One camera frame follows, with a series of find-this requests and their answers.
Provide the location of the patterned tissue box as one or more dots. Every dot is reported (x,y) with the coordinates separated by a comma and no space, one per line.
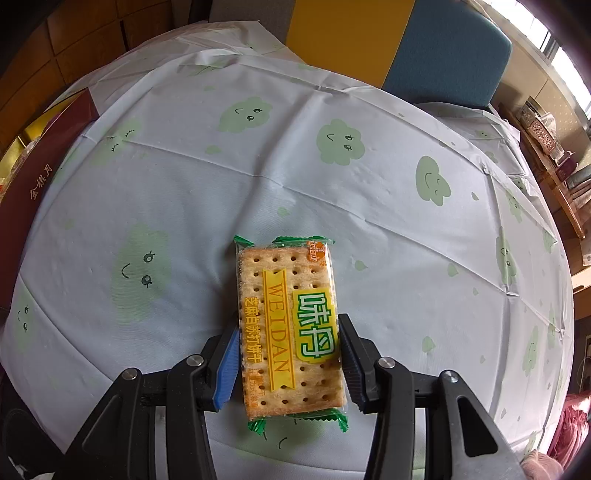
(542,131)

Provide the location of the green-trimmed soda cracker packet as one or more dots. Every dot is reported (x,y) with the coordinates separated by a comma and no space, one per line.
(286,286)

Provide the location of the pink fleece clothing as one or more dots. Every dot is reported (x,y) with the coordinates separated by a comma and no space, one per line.
(575,424)

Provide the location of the wooden side table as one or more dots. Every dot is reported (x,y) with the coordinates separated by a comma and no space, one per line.
(561,196)

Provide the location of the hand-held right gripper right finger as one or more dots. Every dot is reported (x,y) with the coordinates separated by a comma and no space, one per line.
(351,369)

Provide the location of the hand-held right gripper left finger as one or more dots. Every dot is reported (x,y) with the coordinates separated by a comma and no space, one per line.
(226,369)

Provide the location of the white-framed window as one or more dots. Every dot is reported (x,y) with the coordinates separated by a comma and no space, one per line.
(570,74)

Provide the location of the maroon gift box gold interior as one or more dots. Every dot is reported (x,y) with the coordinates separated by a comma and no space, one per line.
(37,194)

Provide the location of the grey yellow blue chair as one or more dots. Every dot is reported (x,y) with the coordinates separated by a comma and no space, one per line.
(438,50)

